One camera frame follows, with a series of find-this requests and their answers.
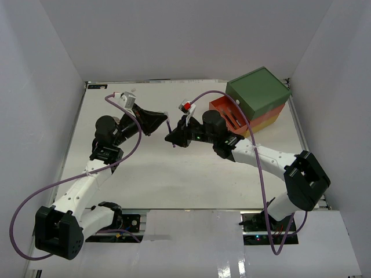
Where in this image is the red pen refill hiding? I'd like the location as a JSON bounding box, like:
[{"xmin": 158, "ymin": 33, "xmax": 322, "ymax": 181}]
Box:
[{"xmin": 221, "ymin": 109, "xmax": 237, "ymax": 130}]

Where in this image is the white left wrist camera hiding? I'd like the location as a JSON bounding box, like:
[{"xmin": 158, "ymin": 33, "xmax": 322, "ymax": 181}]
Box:
[{"xmin": 114, "ymin": 92, "xmax": 136, "ymax": 111}]

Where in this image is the green drawer cabinet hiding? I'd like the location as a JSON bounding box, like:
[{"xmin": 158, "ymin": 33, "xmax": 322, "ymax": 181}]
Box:
[{"xmin": 229, "ymin": 67, "xmax": 291, "ymax": 122}]

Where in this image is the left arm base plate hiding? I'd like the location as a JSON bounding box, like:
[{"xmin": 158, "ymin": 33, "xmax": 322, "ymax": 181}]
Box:
[{"xmin": 85, "ymin": 214, "xmax": 145, "ymax": 243}]

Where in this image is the purple pen refill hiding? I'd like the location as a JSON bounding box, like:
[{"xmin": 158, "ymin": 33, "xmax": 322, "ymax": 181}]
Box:
[{"xmin": 164, "ymin": 111, "xmax": 176, "ymax": 148}]

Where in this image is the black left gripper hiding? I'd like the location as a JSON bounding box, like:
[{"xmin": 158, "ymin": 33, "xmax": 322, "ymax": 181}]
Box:
[{"xmin": 113, "ymin": 104, "xmax": 168, "ymax": 147}]

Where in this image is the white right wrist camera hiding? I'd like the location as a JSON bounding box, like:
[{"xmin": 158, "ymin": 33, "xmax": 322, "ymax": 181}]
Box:
[{"xmin": 179, "ymin": 99, "xmax": 196, "ymax": 126}]

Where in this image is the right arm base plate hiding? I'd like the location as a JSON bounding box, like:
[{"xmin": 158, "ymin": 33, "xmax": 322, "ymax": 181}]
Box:
[{"xmin": 239, "ymin": 211, "xmax": 290, "ymax": 246}]

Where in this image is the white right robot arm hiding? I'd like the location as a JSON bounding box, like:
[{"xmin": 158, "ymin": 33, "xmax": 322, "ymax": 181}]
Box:
[{"xmin": 165, "ymin": 110, "xmax": 330, "ymax": 231}]

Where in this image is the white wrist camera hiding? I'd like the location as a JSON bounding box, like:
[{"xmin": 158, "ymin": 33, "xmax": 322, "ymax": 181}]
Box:
[
  {"xmin": 179, "ymin": 99, "xmax": 196, "ymax": 126},
  {"xmin": 114, "ymin": 92, "xmax": 136, "ymax": 111}
]

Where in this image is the black pen refill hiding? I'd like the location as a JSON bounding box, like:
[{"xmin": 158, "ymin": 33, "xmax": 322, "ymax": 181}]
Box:
[{"xmin": 227, "ymin": 107, "xmax": 242, "ymax": 127}]

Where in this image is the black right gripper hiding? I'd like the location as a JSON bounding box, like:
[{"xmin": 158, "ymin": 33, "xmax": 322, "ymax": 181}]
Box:
[{"xmin": 165, "ymin": 115, "xmax": 217, "ymax": 147}]

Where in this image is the green drawer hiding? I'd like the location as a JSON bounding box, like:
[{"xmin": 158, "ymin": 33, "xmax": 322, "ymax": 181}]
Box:
[{"xmin": 225, "ymin": 82, "xmax": 254, "ymax": 120}]

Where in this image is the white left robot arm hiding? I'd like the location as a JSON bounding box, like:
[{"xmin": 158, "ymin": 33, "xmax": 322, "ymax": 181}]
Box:
[{"xmin": 35, "ymin": 105, "xmax": 168, "ymax": 260}]

